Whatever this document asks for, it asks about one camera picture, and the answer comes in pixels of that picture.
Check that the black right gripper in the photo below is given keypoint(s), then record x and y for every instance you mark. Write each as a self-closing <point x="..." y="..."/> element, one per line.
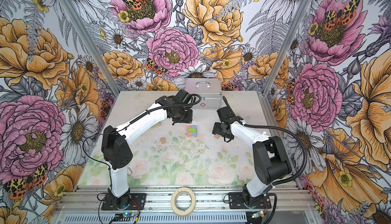
<point x="216" y="129"/>

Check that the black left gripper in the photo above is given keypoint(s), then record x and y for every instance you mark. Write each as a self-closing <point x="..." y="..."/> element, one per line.
<point x="188" y="118"/>

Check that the pink wood block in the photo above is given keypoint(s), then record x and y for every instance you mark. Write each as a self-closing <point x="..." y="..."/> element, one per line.
<point x="188" y="134"/>

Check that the light blue wood block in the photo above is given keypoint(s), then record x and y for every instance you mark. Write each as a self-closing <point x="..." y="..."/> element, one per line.
<point x="194" y="130"/>

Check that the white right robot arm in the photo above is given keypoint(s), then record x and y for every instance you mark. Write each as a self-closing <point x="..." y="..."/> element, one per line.
<point x="270" y="159"/>

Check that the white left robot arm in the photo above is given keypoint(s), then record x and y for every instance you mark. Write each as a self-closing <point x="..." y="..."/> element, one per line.
<point x="116" y="141"/>

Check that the silver aluminium first aid case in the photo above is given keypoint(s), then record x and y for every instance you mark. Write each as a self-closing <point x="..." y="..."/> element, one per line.
<point x="209" y="89"/>

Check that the masking tape roll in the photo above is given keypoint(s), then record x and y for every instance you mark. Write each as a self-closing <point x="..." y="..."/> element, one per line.
<point x="183" y="201"/>

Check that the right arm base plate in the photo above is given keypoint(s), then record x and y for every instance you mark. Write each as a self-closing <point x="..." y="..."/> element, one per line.
<point x="240" y="200"/>

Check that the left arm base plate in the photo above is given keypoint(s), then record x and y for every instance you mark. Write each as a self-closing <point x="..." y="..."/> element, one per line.
<point x="131" y="201"/>

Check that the aluminium corner frame post right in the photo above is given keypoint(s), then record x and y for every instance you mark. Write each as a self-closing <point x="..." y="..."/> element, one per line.
<point x="296" y="20"/>

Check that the aluminium corner frame post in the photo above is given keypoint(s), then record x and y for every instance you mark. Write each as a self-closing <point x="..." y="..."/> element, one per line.
<point x="70" y="9"/>
<point x="296" y="20"/>

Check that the aluminium corner frame post left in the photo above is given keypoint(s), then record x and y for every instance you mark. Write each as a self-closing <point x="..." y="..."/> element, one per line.
<point x="70" y="9"/>

